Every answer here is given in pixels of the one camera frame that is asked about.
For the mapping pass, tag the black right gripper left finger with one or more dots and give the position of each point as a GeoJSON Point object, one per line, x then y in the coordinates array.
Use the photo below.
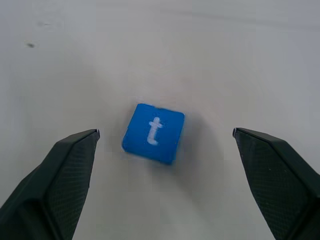
{"type": "Point", "coordinates": [45, 190]}

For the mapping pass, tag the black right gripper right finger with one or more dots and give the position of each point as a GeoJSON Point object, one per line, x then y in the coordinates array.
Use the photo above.
{"type": "Point", "coordinates": [280, 185]}

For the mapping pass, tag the blue letter tile t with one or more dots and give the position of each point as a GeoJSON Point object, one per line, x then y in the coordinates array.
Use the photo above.
{"type": "Point", "coordinates": [140, 140]}

